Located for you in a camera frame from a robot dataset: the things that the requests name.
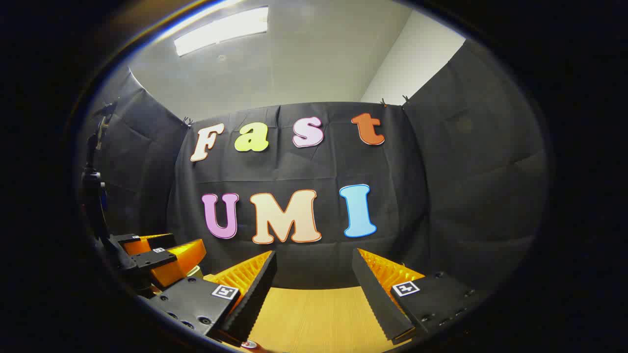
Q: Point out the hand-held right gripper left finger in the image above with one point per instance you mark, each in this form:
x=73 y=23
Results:
x=257 y=289

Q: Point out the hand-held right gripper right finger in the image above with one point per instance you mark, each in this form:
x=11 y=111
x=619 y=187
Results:
x=375 y=294

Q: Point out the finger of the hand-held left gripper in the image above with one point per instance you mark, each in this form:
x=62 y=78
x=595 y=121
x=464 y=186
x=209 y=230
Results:
x=176 y=262
x=147 y=240

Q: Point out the red pop can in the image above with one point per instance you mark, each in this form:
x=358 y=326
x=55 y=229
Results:
x=250 y=344

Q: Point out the wooden desktop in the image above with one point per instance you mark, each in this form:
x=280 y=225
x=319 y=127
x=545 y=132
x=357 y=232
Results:
x=314 y=318

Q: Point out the black backdrop cloth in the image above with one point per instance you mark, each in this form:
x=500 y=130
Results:
x=304 y=169

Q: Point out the ceiling light panel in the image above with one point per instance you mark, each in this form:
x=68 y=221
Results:
x=221 y=30

